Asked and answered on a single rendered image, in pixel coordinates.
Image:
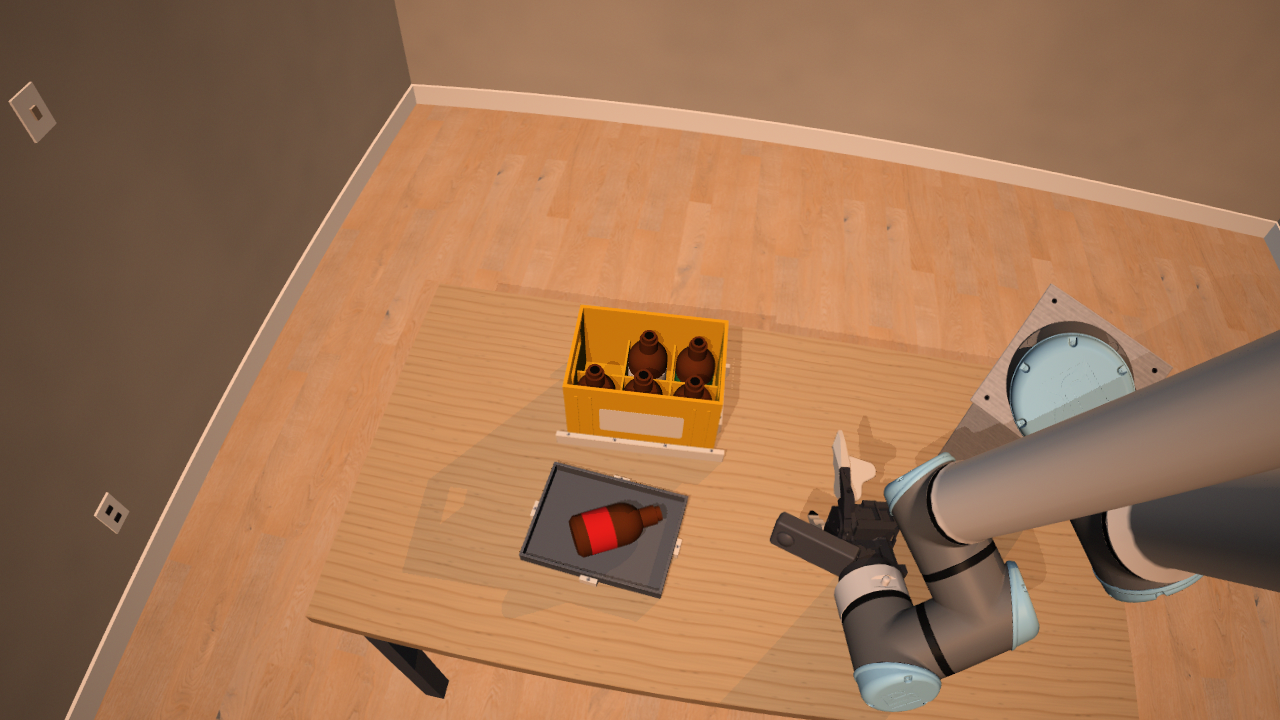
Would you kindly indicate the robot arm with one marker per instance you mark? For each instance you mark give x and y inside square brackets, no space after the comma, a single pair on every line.
[1216,422]

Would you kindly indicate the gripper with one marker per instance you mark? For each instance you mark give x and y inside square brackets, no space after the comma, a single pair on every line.
[868,525]

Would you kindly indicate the yellow bottle crate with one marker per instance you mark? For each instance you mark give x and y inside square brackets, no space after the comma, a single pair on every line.
[604,336]

